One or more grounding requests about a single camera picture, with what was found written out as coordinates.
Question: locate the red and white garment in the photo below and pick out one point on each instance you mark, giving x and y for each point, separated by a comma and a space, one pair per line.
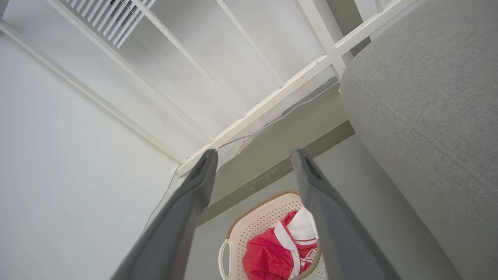
268, 252

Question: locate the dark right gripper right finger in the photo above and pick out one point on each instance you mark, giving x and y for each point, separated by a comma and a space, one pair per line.
334, 225

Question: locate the grey fabric sofa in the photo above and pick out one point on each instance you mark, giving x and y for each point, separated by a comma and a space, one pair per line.
428, 116

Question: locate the white ceiling vent grille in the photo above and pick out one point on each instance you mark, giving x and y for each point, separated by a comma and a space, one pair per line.
109, 17

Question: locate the cream perforated laundry basket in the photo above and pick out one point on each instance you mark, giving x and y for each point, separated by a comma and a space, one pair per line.
256, 221

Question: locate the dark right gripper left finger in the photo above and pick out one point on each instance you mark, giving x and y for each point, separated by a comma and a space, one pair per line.
183, 217

